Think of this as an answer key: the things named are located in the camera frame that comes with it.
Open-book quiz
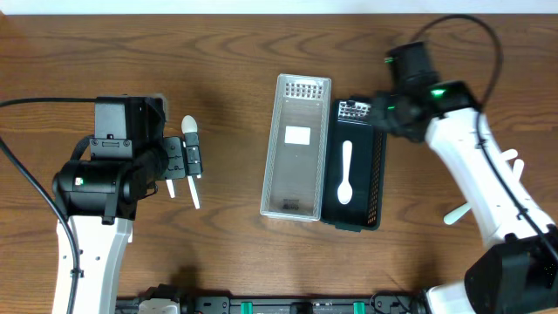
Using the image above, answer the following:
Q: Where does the white plastic spoon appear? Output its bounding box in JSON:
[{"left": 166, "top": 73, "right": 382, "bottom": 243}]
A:
[
  {"left": 166, "top": 180, "right": 175, "bottom": 199},
  {"left": 181, "top": 115, "right": 201, "bottom": 209}
]

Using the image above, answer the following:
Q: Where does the light blue plastic fork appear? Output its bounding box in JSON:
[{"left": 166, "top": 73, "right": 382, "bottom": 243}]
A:
[{"left": 443, "top": 203, "right": 471, "bottom": 225}]

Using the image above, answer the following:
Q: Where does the white plastic fork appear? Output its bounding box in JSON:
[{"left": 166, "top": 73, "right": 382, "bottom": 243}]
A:
[
  {"left": 501, "top": 149, "right": 519, "bottom": 161},
  {"left": 512, "top": 159, "right": 525, "bottom": 181}
]

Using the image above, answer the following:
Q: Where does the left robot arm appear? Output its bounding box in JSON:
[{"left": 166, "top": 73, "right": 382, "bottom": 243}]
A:
[{"left": 52, "top": 96, "right": 202, "bottom": 313}]

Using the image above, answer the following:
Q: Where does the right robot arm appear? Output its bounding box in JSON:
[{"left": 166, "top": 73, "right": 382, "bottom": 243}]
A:
[{"left": 371, "top": 42, "right": 557, "bottom": 313}]

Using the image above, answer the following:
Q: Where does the black perforated plastic basket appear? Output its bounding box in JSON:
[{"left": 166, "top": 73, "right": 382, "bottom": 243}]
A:
[{"left": 320, "top": 97, "right": 387, "bottom": 232}]

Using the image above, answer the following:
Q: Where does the clear perforated plastic basket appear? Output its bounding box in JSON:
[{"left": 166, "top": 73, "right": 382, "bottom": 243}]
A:
[{"left": 260, "top": 73, "right": 331, "bottom": 222}]

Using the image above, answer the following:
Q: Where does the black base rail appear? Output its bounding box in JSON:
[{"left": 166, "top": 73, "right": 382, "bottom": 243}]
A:
[{"left": 114, "top": 284, "right": 429, "bottom": 314}]

